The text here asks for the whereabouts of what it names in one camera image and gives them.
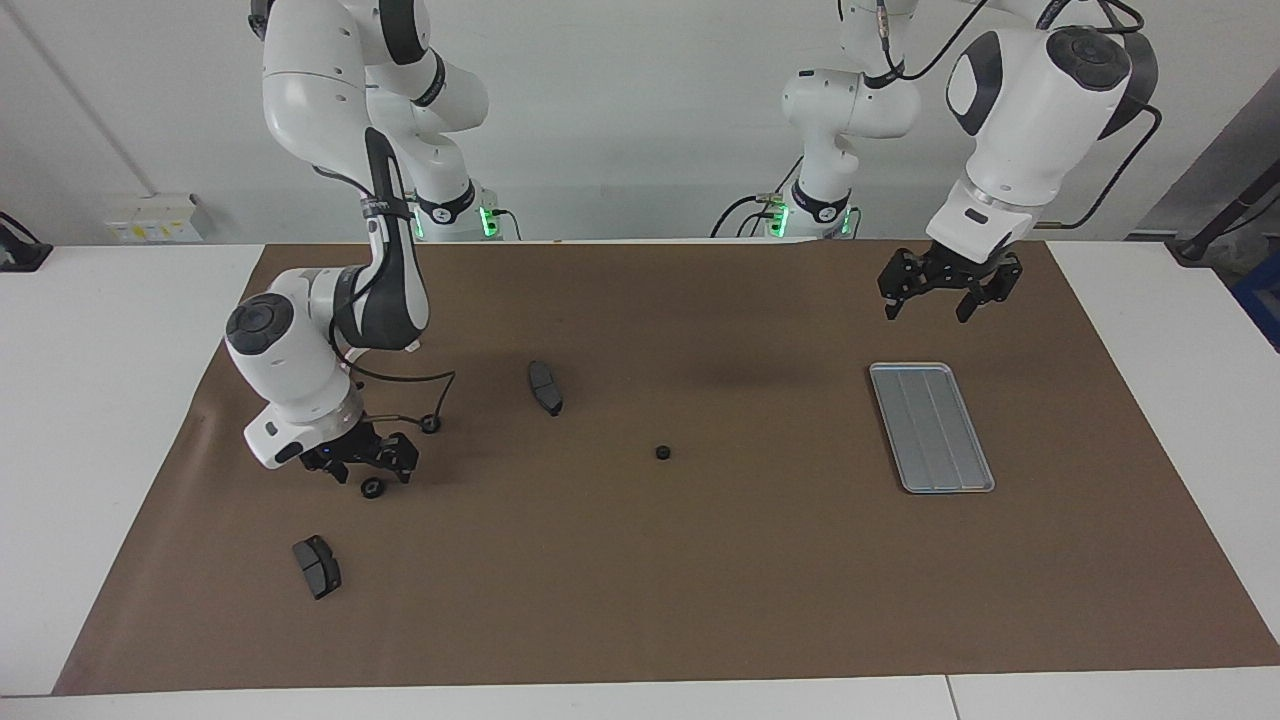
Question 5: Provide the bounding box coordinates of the black stand leg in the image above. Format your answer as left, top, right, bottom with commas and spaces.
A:
1165, 165, 1280, 266

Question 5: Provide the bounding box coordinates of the white wall socket box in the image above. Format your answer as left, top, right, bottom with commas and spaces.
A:
105, 194, 206, 244

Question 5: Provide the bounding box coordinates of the black clamp base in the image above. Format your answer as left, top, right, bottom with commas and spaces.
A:
0, 212, 53, 273

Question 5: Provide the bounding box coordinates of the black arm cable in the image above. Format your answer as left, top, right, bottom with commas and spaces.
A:
340, 345, 458, 431
875, 0, 1163, 231

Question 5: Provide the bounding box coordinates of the silver metal tray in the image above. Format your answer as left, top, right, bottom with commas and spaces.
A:
868, 362, 997, 495

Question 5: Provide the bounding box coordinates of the blue crate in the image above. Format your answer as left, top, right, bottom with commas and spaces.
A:
1232, 255, 1280, 351

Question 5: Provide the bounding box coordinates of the long grey brake pad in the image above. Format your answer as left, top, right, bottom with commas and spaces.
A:
527, 360, 565, 418

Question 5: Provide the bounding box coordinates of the short grey brake pad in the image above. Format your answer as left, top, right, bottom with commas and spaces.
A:
292, 535, 343, 601

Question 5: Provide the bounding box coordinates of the black left base cable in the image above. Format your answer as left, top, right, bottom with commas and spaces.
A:
710, 150, 806, 239

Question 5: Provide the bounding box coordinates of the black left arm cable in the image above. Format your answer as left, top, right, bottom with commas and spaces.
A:
875, 0, 1163, 231

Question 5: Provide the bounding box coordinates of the brown table mat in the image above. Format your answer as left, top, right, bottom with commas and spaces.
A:
52, 238, 1280, 697

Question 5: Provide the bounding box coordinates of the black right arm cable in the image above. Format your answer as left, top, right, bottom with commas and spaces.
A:
340, 345, 458, 431

